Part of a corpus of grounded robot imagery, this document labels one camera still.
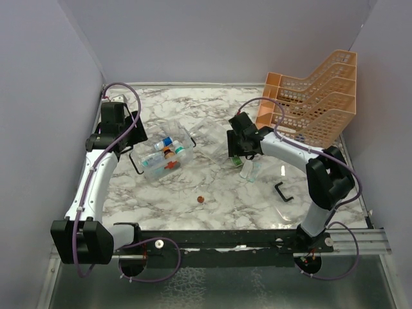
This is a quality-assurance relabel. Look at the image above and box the small clear teal packet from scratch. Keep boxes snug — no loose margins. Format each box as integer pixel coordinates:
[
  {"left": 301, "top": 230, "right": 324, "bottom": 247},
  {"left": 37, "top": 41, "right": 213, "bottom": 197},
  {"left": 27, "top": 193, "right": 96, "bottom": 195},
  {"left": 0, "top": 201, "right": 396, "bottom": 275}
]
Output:
[{"left": 239, "top": 160, "right": 261, "bottom": 183}]

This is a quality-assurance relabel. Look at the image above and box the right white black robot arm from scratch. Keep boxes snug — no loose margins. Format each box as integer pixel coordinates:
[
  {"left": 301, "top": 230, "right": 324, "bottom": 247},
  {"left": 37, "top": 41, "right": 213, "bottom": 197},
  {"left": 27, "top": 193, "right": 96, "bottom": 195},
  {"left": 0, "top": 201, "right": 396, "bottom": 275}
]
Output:
[{"left": 227, "top": 112, "right": 355, "bottom": 252}]

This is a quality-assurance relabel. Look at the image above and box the white blue small bottle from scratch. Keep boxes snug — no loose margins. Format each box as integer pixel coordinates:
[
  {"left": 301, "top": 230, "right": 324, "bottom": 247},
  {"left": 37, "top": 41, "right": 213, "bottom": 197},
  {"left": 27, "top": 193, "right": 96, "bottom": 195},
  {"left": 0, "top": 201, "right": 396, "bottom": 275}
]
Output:
[{"left": 153, "top": 136, "right": 173, "bottom": 151}]

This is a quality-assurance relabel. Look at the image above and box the brown orange-cap medicine bottle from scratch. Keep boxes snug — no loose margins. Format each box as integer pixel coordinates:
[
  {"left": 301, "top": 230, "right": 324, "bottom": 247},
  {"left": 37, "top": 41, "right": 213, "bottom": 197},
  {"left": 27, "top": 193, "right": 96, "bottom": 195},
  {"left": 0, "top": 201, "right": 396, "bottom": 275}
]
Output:
[{"left": 162, "top": 147, "right": 175, "bottom": 160}]

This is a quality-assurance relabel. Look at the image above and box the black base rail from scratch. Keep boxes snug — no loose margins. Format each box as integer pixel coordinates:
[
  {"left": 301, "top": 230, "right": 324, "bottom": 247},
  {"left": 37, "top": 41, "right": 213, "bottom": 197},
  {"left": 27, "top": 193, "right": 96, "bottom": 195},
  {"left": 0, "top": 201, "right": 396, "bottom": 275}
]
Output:
[{"left": 113, "top": 229, "right": 333, "bottom": 268}]

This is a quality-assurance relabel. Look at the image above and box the white blue gauze packet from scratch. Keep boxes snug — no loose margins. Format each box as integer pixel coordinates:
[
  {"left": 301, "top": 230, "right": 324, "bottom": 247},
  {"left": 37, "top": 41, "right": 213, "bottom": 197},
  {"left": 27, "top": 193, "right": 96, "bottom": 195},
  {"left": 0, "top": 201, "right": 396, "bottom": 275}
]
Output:
[{"left": 142, "top": 152, "right": 165, "bottom": 167}]

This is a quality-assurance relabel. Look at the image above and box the white green-label medicine bottle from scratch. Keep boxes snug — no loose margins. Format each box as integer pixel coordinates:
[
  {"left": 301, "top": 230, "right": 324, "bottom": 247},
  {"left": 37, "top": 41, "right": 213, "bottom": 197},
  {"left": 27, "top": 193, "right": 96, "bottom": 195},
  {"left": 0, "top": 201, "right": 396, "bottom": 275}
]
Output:
[{"left": 173, "top": 140, "right": 187, "bottom": 156}]

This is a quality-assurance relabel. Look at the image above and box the clear plastic box lid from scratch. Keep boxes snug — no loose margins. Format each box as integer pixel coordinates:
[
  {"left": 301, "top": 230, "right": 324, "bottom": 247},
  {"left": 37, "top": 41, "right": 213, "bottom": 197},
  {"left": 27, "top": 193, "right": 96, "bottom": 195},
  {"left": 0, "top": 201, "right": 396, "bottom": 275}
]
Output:
[{"left": 254, "top": 158, "right": 310, "bottom": 224}]

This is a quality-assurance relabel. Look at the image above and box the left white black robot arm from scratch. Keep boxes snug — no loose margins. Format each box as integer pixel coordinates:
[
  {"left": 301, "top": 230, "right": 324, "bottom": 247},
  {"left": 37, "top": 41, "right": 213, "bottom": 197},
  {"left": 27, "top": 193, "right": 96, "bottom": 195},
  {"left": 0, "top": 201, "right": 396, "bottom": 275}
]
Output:
[{"left": 50, "top": 101, "right": 147, "bottom": 265}]

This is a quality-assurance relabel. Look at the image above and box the clear plastic medicine box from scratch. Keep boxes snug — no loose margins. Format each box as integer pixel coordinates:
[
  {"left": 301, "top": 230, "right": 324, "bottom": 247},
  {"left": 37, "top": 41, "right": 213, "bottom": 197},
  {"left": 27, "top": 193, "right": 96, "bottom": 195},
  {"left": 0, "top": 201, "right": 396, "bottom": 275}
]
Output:
[{"left": 129, "top": 120, "right": 196, "bottom": 182}]

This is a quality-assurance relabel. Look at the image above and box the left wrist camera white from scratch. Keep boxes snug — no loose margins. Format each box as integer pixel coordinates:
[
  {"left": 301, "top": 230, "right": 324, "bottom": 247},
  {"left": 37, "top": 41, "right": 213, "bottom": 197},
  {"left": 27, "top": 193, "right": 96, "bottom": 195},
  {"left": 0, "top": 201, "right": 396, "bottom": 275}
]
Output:
[{"left": 109, "top": 94, "right": 128, "bottom": 104}]

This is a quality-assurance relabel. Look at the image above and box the green small packet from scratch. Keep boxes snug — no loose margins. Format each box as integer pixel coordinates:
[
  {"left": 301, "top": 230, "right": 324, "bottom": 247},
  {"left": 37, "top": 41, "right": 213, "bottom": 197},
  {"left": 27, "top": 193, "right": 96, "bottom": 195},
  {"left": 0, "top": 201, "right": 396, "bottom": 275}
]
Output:
[{"left": 231, "top": 156, "right": 243, "bottom": 167}]

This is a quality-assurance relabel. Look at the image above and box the black box handle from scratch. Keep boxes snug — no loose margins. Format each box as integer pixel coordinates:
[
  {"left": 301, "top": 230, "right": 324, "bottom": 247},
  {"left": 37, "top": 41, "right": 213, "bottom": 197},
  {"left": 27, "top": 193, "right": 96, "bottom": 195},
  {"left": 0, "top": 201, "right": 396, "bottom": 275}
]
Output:
[{"left": 128, "top": 153, "right": 144, "bottom": 175}]

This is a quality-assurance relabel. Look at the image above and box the black lid handle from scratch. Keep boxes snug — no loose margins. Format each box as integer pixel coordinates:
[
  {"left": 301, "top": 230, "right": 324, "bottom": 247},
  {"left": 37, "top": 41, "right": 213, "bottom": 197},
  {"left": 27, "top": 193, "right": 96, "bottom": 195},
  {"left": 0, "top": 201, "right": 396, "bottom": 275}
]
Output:
[{"left": 274, "top": 181, "right": 294, "bottom": 202}]

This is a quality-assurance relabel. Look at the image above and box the orange plastic file organizer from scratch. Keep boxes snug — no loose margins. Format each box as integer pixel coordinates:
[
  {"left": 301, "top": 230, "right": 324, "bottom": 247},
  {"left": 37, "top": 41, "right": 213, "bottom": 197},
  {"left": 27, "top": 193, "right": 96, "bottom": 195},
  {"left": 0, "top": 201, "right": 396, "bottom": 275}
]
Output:
[{"left": 255, "top": 50, "right": 357, "bottom": 148}]

